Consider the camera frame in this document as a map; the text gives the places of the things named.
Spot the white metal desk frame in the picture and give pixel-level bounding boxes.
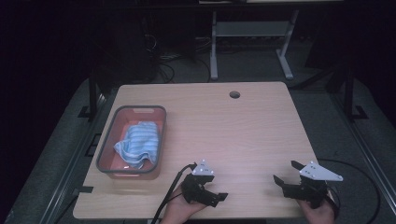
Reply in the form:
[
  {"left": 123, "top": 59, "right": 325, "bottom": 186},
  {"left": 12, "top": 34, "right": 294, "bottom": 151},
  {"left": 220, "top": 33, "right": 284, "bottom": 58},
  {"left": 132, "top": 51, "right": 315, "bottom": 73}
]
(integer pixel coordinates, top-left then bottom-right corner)
[{"left": 198, "top": 0, "right": 344, "bottom": 81}]

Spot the aluminium frame rail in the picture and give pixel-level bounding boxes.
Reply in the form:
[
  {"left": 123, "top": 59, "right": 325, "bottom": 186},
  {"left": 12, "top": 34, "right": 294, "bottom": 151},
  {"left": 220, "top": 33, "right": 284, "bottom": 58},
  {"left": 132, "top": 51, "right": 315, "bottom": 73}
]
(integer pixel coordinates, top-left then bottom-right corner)
[
  {"left": 329, "top": 91, "right": 396, "bottom": 213},
  {"left": 38, "top": 92, "right": 120, "bottom": 224}
]

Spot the black metal stand post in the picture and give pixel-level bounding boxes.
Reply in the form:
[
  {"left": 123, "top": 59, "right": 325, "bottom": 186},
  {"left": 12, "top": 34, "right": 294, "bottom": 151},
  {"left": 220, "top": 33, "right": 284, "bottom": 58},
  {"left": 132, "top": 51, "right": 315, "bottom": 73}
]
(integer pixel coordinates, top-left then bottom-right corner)
[
  {"left": 326, "top": 60, "right": 370, "bottom": 123},
  {"left": 78, "top": 69, "right": 108, "bottom": 123}
]

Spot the blue striped towel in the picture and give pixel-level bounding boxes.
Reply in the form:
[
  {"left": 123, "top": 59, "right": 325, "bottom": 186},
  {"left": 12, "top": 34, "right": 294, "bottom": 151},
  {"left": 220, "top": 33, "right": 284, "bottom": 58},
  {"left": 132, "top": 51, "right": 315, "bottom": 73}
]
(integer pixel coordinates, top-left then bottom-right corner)
[{"left": 113, "top": 120, "right": 161, "bottom": 170}]

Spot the tangle of floor cables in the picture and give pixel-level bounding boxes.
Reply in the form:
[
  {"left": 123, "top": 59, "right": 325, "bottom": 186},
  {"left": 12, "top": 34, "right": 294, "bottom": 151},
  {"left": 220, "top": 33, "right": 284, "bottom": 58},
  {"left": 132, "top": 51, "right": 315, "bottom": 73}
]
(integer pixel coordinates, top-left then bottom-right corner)
[{"left": 141, "top": 32, "right": 213, "bottom": 85}]

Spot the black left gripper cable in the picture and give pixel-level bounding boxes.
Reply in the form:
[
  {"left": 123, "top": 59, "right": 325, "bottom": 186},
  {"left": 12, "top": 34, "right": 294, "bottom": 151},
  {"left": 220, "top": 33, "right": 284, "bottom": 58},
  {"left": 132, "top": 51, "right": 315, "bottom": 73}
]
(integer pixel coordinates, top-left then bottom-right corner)
[{"left": 150, "top": 161, "right": 198, "bottom": 224}]

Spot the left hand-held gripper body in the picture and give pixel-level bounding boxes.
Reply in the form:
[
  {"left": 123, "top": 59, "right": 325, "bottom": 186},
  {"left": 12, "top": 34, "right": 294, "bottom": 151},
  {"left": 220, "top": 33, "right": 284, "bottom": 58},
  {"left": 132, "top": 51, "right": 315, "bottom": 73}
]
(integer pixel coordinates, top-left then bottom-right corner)
[{"left": 180, "top": 159, "right": 216, "bottom": 205}]

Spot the orange plastic basket grey rim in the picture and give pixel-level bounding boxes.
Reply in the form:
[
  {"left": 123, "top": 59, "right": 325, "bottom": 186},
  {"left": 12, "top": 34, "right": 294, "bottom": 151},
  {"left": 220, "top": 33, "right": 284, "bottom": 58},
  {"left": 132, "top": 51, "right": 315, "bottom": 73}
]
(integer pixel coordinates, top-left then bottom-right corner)
[{"left": 95, "top": 105, "right": 167, "bottom": 181}]

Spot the person's right hand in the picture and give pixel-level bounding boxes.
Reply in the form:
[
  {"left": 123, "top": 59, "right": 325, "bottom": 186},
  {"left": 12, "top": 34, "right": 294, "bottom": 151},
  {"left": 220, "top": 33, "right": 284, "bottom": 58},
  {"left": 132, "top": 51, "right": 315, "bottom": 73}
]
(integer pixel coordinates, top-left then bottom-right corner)
[{"left": 295, "top": 189, "right": 338, "bottom": 224}]

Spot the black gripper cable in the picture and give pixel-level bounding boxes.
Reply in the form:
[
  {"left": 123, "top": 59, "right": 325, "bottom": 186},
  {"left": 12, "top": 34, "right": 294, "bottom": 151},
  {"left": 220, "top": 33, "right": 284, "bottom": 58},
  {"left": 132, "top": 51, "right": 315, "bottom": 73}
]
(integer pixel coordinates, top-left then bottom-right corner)
[
  {"left": 150, "top": 161, "right": 198, "bottom": 224},
  {"left": 317, "top": 158, "right": 381, "bottom": 224}
]

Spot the person's left hand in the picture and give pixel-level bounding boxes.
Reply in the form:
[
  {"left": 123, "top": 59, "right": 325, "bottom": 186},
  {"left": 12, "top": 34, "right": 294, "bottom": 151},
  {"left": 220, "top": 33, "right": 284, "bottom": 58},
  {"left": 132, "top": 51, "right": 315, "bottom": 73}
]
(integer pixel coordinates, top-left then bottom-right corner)
[{"left": 159, "top": 184, "right": 207, "bottom": 224}]

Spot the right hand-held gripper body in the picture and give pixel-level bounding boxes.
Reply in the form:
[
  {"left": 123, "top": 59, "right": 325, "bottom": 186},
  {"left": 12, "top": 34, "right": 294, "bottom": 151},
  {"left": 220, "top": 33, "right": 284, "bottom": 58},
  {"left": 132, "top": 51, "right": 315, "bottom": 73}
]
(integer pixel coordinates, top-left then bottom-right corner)
[{"left": 298, "top": 160, "right": 345, "bottom": 210}]

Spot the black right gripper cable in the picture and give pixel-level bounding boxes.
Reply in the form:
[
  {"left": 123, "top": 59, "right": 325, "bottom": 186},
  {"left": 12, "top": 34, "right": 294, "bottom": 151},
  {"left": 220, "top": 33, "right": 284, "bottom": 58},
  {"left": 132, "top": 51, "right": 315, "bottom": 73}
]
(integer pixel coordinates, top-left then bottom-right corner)
[{"left": 317, "top": 158, "right": 381, "bottom": 224}]

